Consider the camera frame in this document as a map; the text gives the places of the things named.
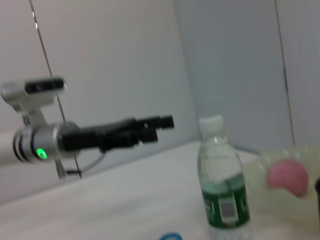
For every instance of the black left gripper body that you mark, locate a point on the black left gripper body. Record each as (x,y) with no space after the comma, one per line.
(100,137)

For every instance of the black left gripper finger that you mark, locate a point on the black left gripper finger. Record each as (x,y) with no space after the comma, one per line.
(162,122)
(147,136)

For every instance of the clear green-label water bottle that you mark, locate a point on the clear green-label water bottle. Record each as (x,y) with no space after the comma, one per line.
(222,175)

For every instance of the blue scissors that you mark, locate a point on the blue scissors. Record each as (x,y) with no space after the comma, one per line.
(171,236)

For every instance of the pink peach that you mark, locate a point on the pink peach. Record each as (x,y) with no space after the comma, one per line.
(287,177)

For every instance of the translucent green fruit plate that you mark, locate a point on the translucent green fruit plate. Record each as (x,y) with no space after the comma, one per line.
(275,200)

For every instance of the black mesh pen holder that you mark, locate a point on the black mesh pen holder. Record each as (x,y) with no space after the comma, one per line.
(318,187)

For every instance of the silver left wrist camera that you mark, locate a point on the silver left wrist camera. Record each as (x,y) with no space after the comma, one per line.
(30,92)

